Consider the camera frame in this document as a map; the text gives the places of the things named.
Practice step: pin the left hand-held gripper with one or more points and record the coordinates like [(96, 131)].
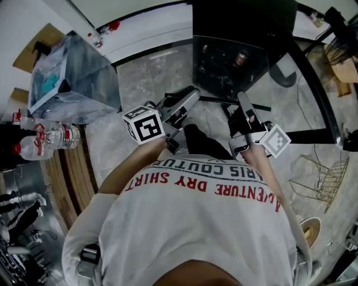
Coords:
[(148, 128)]

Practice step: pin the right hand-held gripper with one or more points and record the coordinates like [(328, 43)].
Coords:
[(275, 141)]

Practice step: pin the person's right forearm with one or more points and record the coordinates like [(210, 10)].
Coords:
[(258, 159)]

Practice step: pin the person's left forearm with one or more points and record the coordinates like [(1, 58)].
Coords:
[(131, 164)]

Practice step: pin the black-framed glass door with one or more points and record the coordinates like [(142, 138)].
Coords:
[(313, 136)]

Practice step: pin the person's right hand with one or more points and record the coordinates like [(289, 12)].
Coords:
[(252, 118)]

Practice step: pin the person's left hand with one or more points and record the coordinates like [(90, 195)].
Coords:
[(179, 116)]

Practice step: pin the person's white shoe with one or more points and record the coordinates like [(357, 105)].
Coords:
[(190, 122)]

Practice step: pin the person's black trouser leg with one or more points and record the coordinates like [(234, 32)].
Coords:
[(201, 142)]

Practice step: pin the black device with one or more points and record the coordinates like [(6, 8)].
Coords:
[(351, 141)]

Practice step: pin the wooden plank ledge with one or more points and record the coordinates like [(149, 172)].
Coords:
[(72, 178)]

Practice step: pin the clear bottle red label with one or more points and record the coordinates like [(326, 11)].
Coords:
[(57, 137)]

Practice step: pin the beige round bucket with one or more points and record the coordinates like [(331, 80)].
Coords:
[(310, 231)]

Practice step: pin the wooden stool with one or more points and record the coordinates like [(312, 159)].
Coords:
[(346, 72)]

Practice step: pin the small bottle red cap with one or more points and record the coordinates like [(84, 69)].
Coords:
[(96, 40)]

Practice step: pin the teal cloth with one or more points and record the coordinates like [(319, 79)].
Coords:
[(51, 82)]

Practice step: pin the red small object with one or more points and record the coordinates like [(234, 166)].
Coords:
[(114, 25)]

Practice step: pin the small cardboard piece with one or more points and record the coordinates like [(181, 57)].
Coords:
[(19, 96)]

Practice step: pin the large cardboard box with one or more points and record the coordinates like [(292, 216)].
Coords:
[(28, 56)]

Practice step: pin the black bag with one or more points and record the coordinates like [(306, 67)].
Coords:
[(7, 150)]

